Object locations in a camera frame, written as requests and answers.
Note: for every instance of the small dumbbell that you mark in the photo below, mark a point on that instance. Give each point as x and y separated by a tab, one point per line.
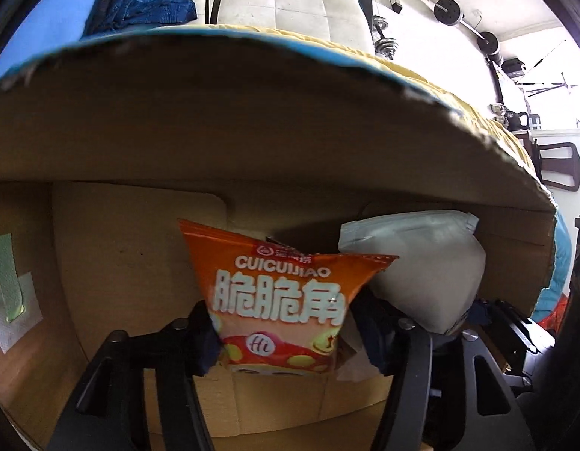
384	46

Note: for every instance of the blue folded mat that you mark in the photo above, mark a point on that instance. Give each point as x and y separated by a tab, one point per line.
52	24

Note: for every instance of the blue denim cloth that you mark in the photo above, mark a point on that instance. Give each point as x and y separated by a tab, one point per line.
113	16

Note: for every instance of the open cardboard box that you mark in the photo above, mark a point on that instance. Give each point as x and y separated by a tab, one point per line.
106	144

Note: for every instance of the white air pillow pack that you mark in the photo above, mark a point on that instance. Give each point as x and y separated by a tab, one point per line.
438	268

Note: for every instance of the orange snack bag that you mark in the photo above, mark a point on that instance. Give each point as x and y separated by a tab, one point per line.
275	310

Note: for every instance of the teal bean bag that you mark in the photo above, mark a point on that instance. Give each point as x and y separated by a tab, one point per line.
550	296

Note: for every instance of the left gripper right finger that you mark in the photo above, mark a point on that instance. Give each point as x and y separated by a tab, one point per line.
446	392

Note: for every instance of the floor barbell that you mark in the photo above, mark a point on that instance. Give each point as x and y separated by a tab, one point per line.
450	14

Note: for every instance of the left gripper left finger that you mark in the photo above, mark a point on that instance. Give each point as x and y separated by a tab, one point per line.
107	410

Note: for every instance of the yellow tablecloth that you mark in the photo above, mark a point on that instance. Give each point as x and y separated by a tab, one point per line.
417	87

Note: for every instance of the dark wooden chair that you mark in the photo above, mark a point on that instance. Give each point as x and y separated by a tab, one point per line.
568	166

